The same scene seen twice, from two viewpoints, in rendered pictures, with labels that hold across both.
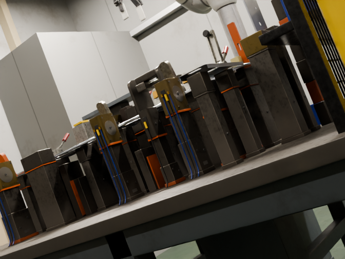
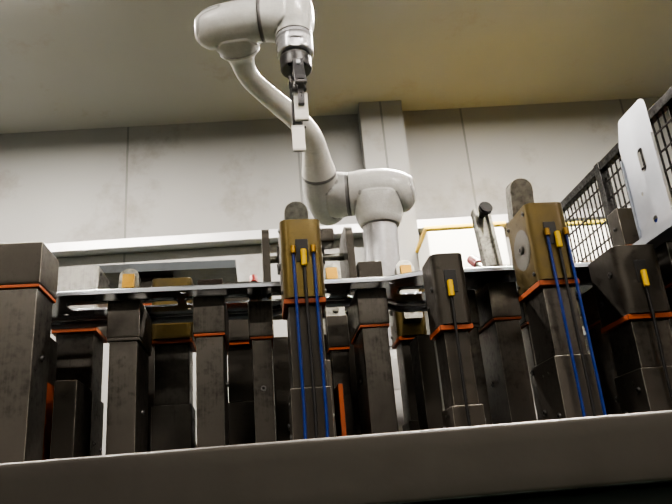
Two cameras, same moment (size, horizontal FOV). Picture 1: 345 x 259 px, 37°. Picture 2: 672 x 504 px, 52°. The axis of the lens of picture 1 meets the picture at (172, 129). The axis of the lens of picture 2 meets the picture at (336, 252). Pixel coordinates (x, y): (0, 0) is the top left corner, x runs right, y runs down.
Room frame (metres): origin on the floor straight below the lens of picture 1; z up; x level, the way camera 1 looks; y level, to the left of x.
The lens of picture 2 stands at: (1.20, 0.79, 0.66)
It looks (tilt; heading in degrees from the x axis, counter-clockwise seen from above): 20 degrees up; 321
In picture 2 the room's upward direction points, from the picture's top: 5 degrees counter-clockwise
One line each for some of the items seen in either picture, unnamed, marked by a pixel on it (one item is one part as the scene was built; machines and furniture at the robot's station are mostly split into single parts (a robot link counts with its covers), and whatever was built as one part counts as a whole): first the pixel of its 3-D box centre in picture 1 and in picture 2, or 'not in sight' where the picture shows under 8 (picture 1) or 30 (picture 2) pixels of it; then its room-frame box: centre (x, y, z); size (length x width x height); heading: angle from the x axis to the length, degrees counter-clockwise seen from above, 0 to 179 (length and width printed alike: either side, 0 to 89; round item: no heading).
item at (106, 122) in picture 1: (114, 159); (306, 345); (1.95, 0.25, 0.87); 0.12 x 0.07 x 0.35; 148
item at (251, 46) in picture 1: (275, 86); not in sight; (1.64, -0.36, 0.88); 0.08 x 0.08 x 0.36; 58
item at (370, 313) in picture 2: (166, 146); (374, 382); (2.05, 0.05, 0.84); 0.12 x 0.05 x 0.29; 148
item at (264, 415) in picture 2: (135, 160); (263, 391); (2.16, 0.19, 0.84); 0.07 x 0.04 x 0.29; 148
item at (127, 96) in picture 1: (116, 104); (151, 277); (2.55, 0.22, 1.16); 0.37 x 0.14 x 0.02; 58
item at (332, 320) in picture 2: not in sight; (342, 395); (2.17, 0.02, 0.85); 0.04 x 0.03 x 0.29; 58
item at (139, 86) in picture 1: (168, 124); (313, 352); (2.26, 0.01, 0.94); 0.18 x 0.13 x 0.49; 58
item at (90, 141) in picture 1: (116, 129); (247, 298); (2.15, 0.22, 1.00); 1.38 x 0.22 x 0.02; 58
